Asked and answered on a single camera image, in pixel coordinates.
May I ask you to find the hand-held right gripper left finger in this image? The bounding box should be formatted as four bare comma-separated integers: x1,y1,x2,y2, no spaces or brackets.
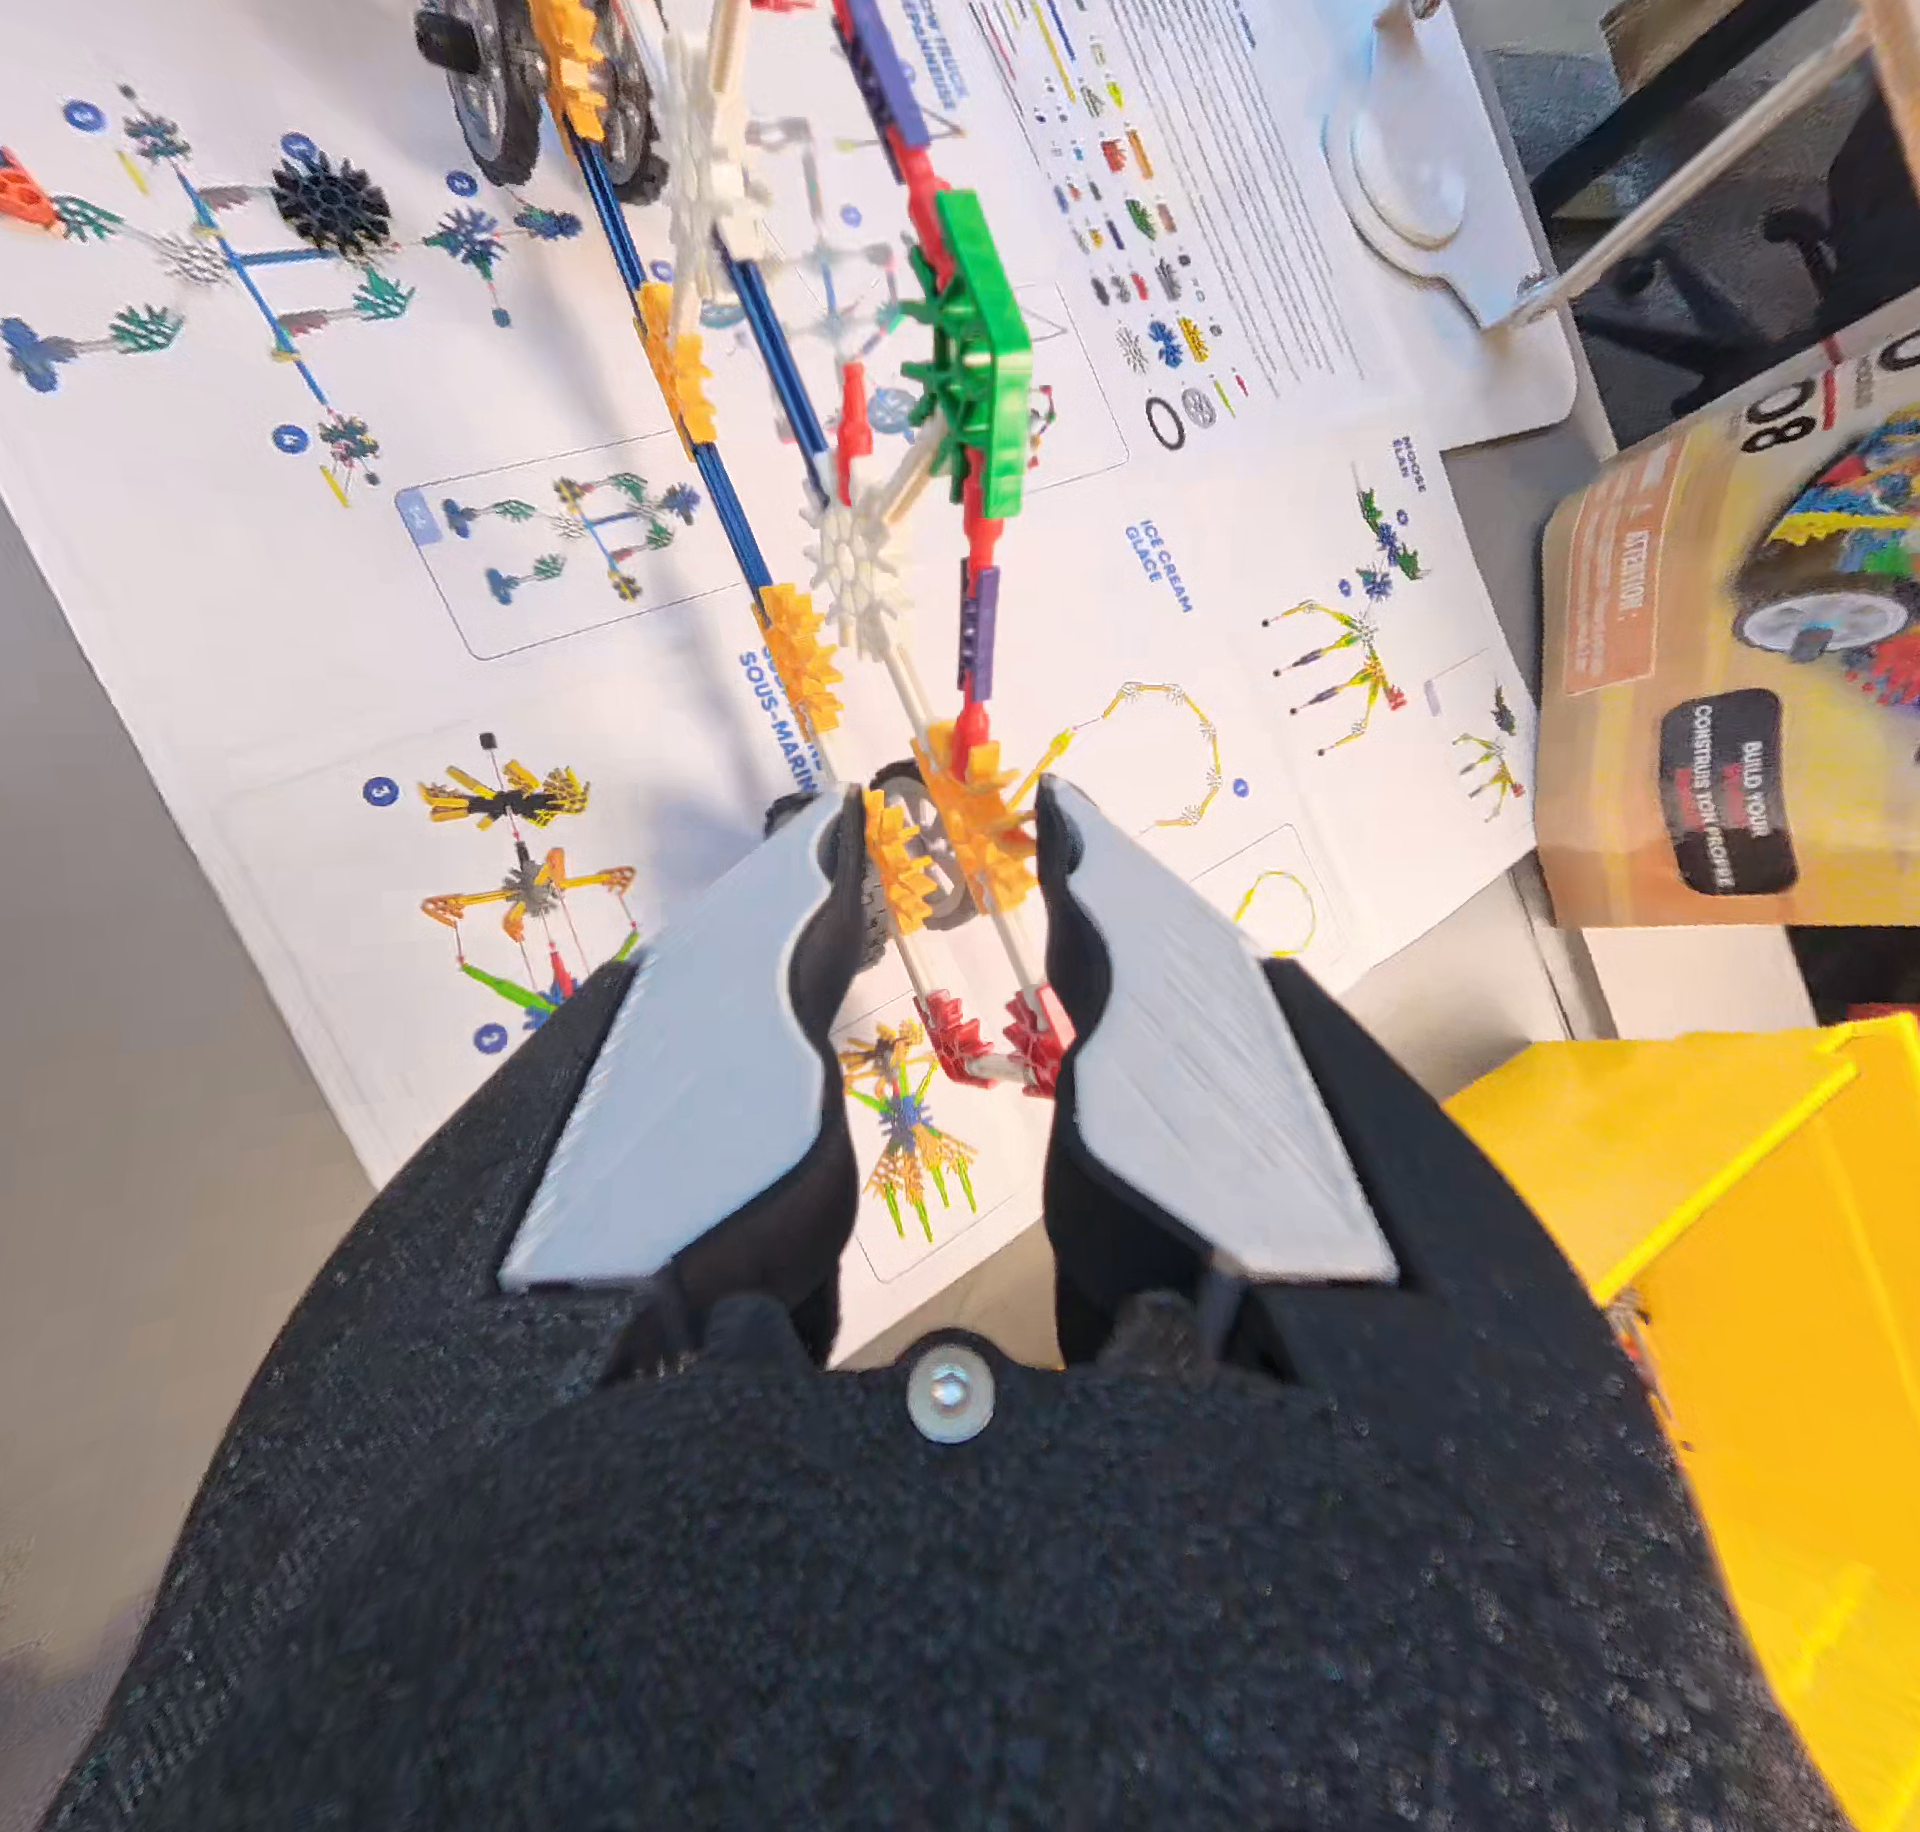
503,788,865,1359

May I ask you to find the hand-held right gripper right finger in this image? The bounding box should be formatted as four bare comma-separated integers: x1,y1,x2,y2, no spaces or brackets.
1036,782,1398,1359

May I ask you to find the black toy wheel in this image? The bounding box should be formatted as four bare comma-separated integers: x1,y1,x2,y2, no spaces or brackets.
862,811,979,940
419,0,551,187
586,0,685,207

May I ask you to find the colourful rod and connector model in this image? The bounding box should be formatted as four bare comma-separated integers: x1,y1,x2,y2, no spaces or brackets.
509,0,1081,1099

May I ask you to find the grey desk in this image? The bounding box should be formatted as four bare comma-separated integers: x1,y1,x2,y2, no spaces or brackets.
0,0,1802,1790

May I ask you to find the yellow plastic bin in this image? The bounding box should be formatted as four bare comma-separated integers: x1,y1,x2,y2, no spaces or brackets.
1440,1010,1920,1832

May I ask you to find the colourful cardboard toy box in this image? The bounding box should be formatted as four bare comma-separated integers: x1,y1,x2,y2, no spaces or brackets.
1535,296,1920,933

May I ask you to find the white instruction sheet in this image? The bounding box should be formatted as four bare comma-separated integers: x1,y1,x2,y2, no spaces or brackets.
0,0,1591,1359

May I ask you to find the white stand base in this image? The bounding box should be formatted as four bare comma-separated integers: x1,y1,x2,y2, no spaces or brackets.
1329,0,1920,339

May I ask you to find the black snowflake connector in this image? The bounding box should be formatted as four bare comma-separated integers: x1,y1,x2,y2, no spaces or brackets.
269,157,396,255

